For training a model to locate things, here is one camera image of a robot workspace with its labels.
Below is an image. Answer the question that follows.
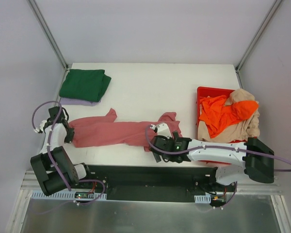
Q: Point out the pink t shirt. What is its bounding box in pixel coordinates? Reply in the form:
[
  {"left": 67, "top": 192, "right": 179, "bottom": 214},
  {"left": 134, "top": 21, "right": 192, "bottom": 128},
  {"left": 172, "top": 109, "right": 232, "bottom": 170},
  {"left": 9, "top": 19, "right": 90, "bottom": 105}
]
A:
[{"left": 69, "top": 108, "right": 181, "bottom": 152}]

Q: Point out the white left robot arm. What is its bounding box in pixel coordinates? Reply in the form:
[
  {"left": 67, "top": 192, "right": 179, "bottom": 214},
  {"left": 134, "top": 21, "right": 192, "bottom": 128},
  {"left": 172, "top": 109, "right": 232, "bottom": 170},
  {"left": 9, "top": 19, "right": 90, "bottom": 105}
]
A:
[{"left": 30, "top": 106, "right": 93, "bottom": 196}]

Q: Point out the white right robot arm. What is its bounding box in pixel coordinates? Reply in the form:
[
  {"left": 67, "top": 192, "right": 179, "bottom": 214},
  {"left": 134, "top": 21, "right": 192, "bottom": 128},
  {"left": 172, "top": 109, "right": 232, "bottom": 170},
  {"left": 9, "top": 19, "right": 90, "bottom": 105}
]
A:
[{"left": 149, "top": 133, "right": 274, "bottom": 192}]

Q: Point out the lavender folded t shirt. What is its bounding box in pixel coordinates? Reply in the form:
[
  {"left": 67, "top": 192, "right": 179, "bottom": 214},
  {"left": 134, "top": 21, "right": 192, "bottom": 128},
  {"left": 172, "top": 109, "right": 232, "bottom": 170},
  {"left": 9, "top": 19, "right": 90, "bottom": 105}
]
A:
[{"left": 60, "top": 98, "right": 101, "bottom": 106}]

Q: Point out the green folded t shirt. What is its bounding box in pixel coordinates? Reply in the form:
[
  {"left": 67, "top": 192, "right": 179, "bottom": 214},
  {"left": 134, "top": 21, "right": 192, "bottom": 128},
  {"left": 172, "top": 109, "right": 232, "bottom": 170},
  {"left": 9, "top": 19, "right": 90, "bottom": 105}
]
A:
[{"left": 59, "top": 69, "right": 112, "bottom": 102}]

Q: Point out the orange t shirt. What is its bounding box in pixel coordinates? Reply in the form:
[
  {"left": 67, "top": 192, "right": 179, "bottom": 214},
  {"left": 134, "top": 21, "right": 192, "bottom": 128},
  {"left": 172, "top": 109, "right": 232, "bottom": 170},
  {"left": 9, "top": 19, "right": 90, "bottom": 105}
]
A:
[{"left": 199, "top": 95, "right": 259, "bottom": 138}]

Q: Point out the red plastic bin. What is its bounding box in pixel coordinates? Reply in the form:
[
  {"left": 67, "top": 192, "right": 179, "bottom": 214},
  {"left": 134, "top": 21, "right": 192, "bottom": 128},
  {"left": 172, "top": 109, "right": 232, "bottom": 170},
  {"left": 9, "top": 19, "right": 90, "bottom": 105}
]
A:
[{"left": 196, "top": 86, "right": 246, "bottom": 144}]

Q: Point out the beige t shirt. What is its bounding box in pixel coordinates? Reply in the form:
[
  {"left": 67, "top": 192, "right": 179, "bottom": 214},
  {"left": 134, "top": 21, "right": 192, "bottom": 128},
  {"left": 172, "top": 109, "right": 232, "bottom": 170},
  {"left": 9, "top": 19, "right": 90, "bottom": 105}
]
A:
[{"left": 207, "top": 88, "right": 260, "bottom": 143}]

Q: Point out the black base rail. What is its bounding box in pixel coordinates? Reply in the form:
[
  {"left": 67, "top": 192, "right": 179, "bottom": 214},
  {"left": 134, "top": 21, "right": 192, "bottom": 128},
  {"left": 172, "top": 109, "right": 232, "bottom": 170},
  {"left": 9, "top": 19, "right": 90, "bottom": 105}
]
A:
[{"left": 73, "top": 165, "right": 235, "bottom": 202}]

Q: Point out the white right cable duct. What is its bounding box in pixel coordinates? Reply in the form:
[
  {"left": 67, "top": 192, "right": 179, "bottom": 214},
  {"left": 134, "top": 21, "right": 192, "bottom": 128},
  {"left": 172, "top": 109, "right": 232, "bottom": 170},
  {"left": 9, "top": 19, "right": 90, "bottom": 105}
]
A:
[{"left": 194, "top": 194, "right": 211, "bottom": 204}]

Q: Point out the white cable duct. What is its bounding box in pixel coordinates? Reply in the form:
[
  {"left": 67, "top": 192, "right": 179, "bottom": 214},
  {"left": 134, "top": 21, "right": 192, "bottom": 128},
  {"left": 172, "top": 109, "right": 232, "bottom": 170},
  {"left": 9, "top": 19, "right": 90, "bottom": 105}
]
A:
[
  {"left": 32, "top": 190, "right": 107, "bottom": 201},
  {"left": 194, "top": 194, "right": 211, "bottom": 204}
]

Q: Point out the white left cable duct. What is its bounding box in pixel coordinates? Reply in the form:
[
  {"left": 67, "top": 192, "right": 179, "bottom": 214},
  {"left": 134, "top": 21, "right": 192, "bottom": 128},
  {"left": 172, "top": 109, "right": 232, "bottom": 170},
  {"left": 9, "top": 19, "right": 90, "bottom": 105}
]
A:
[{"left": 32, "top": 190, "right": 107, "bottom": 201}]

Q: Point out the aluminium front rail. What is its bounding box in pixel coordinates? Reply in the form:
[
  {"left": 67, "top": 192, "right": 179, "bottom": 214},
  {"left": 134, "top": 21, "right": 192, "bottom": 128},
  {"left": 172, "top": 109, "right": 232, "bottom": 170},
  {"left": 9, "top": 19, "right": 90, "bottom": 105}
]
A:
[{"left": 20, "top": 170, "right": 284, "bottom": 195}]

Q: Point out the left aluminium frame post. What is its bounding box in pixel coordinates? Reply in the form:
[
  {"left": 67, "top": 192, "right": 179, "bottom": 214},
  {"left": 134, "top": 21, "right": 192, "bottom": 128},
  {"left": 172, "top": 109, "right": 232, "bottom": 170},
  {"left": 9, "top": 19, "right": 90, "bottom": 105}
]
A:
[{"left": 27, "top": 0, "right": 69, "bottom": 70}]

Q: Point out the aluminium frame post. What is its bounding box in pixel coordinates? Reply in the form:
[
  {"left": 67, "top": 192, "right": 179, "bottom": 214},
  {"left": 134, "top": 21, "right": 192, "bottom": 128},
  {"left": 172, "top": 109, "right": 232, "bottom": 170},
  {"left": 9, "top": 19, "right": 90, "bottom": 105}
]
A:
[
  {"left": 235, "top": 0, "right": 284, "bottom": 74},
  {"left": 27, "top": 0, "right": 69, "bottom": 70}
]

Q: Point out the right aluminium frame post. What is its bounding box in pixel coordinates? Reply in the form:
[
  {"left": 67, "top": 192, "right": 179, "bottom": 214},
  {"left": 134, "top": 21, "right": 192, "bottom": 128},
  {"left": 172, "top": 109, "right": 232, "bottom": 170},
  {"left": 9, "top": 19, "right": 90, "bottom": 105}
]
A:
[{"left": 235, "top": 0, "right": 284, "bottom": 74}]

